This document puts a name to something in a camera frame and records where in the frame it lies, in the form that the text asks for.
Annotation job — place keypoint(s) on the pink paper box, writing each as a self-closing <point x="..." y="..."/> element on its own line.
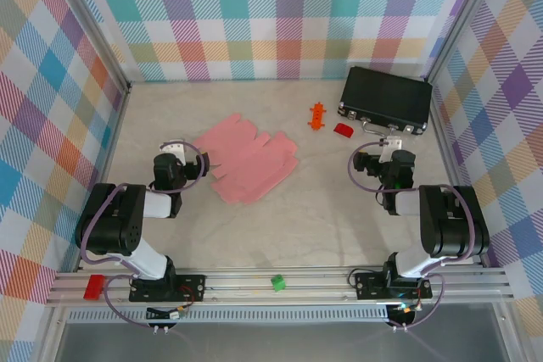
<point x="246" y="158"/>

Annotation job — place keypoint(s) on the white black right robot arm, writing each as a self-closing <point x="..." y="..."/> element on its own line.
<point x="449" y="226"/>

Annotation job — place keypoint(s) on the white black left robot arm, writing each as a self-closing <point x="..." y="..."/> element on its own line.
<point x="127" y="209"/>

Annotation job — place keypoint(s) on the small red curved block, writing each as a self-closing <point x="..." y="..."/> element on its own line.
<point x="343" y="129"/>

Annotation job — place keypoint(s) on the orange plastic toy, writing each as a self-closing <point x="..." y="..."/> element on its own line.
<point x="317" y="116"/>

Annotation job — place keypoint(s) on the black hard case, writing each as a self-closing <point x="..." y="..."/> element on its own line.
<point x="382" y="90"/>

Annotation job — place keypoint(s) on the green terminal block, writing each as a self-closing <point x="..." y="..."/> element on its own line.
<point x="278" y="283"/>

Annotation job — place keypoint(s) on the red rectangular block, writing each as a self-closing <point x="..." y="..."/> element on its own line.
<point x="94" y="287"/>

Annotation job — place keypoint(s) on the grey metal panel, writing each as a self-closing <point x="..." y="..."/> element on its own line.
<point x="275" y="343"/>

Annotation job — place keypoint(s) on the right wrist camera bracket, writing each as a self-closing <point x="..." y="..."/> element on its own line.
<point x="390" y="146"/>

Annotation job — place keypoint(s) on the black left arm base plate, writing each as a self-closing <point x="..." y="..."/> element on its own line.
<point x="191" y="285"/>

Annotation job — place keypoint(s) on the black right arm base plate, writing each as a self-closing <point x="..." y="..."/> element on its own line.
<point x="369" y="285"/>

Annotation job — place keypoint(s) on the aluminium frame rail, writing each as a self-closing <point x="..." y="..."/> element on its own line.
<point x="297" y="290"/>

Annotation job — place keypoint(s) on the aluminium frame post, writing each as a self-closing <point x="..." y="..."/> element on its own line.
<point x="464" y="10"/>
<point x="91" y="25"/>

